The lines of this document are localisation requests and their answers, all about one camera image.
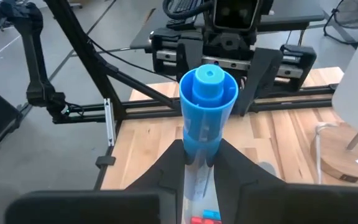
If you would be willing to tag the red marker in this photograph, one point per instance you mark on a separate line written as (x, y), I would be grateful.
(204, 221)

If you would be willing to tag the black floor fan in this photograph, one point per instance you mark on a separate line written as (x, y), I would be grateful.
(353, 15)

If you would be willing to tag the light grey plastic bin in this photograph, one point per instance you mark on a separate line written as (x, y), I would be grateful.
(186, 217)

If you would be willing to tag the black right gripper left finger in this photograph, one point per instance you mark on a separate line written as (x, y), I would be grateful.
(104, 208)

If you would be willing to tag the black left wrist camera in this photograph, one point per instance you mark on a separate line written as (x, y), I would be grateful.
(235, 14)

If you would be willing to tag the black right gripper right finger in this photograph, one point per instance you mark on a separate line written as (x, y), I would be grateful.
(291, 205)

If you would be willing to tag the silver frame bracket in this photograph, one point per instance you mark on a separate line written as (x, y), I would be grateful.
(110, 124)

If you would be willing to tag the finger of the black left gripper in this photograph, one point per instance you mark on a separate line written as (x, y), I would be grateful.
(190, 54)
(263, 74)

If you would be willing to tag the crumpled clear plastic wrapper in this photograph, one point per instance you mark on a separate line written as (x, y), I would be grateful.
(318, 149)

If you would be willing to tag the black keyboard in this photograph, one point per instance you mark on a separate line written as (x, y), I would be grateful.
(186, 5)

